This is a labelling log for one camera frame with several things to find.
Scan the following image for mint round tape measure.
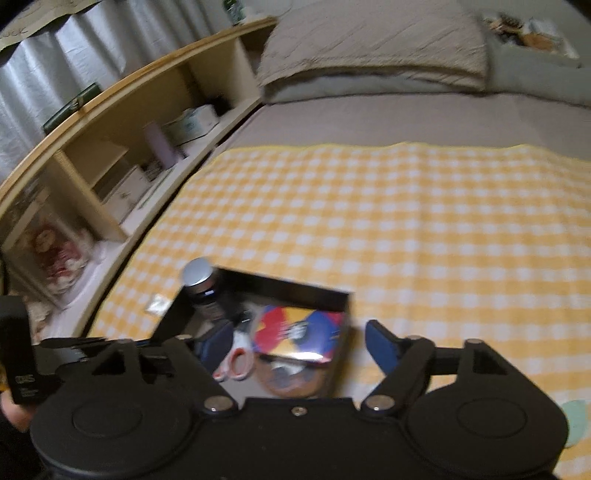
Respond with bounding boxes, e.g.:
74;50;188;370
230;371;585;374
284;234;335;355
560;401;586;449

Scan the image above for purple box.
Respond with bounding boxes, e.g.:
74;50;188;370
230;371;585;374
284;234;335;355
142;121;182;171

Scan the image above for round wooden panda coaster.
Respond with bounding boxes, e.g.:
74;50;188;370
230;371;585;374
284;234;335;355
255;355;334;399

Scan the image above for person's left hand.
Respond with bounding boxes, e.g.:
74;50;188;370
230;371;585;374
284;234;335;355
0;398;36;433

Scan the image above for grey curtain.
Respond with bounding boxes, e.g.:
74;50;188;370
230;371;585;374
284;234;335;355
0;0;219;172

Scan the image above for dark blue pill bottle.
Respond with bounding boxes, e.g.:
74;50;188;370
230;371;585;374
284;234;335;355
181;257;232;324

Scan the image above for wooden bedside shelf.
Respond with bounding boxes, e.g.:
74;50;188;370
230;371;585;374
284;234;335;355
0;17;279;334

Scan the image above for doll in clear case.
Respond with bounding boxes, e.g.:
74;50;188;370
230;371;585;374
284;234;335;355
0;185;100;311

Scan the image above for small white drawer box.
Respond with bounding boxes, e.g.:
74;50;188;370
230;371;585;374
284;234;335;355
99;165;153;223

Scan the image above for colourful card box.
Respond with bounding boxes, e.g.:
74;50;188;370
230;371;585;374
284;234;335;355
252;305;347;366

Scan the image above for white tray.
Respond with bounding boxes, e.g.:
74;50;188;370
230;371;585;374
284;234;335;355
480;11;583;68

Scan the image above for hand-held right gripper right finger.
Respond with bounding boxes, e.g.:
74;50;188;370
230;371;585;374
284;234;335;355
361;319;513;415

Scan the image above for black cardboard box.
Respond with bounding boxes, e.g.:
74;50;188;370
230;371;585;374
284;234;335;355
152;265;354;400

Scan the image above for white tissue box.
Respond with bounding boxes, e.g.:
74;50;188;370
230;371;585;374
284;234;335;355
161;104;221;147

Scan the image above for grey rolled duvet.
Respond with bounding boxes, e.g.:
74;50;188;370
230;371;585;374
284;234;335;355
261;41;591;110

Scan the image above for red and white scissors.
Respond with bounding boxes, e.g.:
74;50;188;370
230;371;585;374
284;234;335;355
212;329;255;382

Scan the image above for beige cartoon valance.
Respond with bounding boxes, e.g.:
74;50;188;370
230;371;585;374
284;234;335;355
8;0;108;50

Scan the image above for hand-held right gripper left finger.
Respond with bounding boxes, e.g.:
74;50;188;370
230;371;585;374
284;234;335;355
90;320;239;415

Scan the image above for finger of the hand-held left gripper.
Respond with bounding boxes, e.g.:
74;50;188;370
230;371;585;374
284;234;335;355
41;336;112;359

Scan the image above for beige textured pillow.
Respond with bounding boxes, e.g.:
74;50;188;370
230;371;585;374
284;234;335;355
256;0;491;91

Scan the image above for dark green pouch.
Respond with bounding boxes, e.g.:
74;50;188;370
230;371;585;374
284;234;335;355
42;82;103;135

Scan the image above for yellow checked mat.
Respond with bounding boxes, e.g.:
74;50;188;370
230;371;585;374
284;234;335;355
87;143;591;480

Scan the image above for green beer bottle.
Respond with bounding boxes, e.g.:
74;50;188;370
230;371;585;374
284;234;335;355
223;0;247;25

